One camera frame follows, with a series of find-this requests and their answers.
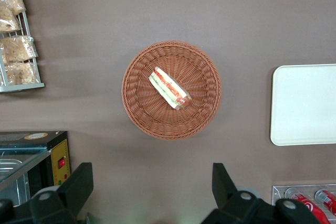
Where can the cream plastic tray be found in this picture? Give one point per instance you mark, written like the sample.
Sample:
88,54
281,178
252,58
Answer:
304,103

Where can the black food warmer cabinet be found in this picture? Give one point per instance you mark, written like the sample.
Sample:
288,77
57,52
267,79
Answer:
59,153

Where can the red cola bottle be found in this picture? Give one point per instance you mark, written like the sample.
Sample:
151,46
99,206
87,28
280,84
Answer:
329,199
312,208

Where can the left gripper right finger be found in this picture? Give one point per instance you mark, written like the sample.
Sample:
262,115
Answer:
225,197

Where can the brown round wicker basket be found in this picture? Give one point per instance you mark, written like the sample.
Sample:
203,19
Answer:
199,108

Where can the clear acrylic bottle rack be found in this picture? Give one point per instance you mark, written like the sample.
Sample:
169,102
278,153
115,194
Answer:
278,190

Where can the tray of packaged snacks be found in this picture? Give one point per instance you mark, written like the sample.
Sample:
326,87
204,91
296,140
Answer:
23,85

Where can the wrapped triangle sandwich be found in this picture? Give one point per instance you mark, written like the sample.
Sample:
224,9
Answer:
168,87

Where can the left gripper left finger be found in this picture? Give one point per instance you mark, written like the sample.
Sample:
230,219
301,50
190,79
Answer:
65,197

